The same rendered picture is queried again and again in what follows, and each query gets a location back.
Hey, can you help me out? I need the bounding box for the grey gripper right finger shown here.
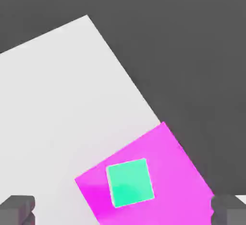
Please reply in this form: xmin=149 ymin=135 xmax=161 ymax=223
xmin=210 ymin=194 xmax=246 ymax=225

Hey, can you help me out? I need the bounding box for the small green cube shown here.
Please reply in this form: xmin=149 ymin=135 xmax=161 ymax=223
xmin=105 ymin=157 xmax=155 ymax=209

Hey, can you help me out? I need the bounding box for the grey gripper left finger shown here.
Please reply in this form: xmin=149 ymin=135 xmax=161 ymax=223
xmin=0 ymin=195 xmax=36 ymax=225

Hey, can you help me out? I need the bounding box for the large magenta box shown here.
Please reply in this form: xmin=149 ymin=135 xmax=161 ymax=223
xmin=74 ymin=121 xmax=215 ymax=225

